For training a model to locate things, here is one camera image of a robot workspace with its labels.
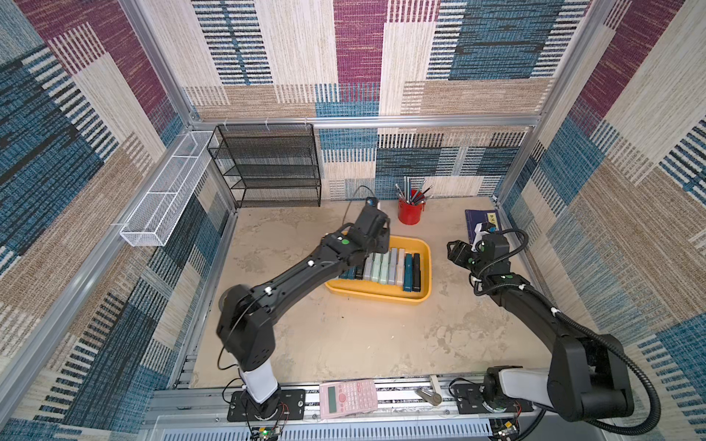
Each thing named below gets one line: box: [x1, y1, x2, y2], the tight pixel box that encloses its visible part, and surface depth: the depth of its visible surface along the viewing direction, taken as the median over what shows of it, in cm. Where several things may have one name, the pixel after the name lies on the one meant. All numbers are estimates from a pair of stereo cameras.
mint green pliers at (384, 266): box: [377, 250, 391, 285], surface depth 98 cm
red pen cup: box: [398, 198, 426, 226], surface depth 117 cm
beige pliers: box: [395, 248, 406, 287], surface depth 98 cm
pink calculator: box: [318, 379, 378, 419], surface depth 75 cm
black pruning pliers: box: [354, 263, 366, 281], surface depth 98 cm
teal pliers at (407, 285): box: [402, 253, 413, 293], surface depth 97 cm
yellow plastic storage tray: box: [324, 235, 433, 306], surface depth 95 cm
